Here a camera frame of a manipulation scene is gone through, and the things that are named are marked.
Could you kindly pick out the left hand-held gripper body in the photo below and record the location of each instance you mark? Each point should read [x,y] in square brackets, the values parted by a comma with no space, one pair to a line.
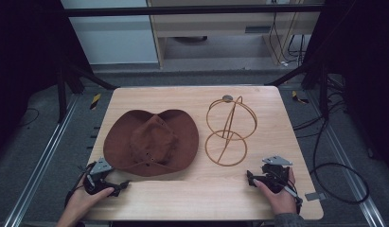
[100,167]

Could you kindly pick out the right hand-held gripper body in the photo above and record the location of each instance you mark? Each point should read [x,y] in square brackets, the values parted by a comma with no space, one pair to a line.
[277,173]

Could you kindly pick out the brown wide-brim hat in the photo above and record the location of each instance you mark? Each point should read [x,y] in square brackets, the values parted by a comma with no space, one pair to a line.
[151,142]

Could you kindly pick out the person's right hand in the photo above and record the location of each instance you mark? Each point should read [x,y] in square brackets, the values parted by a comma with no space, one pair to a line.
[282,200]

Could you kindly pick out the person's left hand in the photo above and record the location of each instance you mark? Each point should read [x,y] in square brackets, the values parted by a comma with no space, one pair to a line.
[80,201]

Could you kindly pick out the grey tape piece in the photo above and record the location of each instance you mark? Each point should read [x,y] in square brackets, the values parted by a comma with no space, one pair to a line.
[315,196]

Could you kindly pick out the yellow black striped tape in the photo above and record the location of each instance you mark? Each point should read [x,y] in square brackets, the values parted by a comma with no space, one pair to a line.
[95,101]
[298,97]

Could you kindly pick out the black metal stand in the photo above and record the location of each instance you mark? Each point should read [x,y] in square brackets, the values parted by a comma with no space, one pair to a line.
[315,78]
[72,78]

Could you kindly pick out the black curtain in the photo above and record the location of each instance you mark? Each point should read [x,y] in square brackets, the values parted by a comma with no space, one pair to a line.
[362,63]
[25,63]

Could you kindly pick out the white cabinet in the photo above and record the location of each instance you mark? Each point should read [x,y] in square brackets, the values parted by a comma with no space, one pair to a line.
[113,38]

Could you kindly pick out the light wooden desk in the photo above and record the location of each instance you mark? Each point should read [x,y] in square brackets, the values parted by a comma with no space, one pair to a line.
[214,25]

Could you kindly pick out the aluminium floor rail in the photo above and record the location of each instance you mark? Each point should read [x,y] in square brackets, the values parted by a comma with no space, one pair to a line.
[40,164]
[350,164]

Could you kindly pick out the black horizontal frame bar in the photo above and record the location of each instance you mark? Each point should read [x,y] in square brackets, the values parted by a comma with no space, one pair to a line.
[182,10]

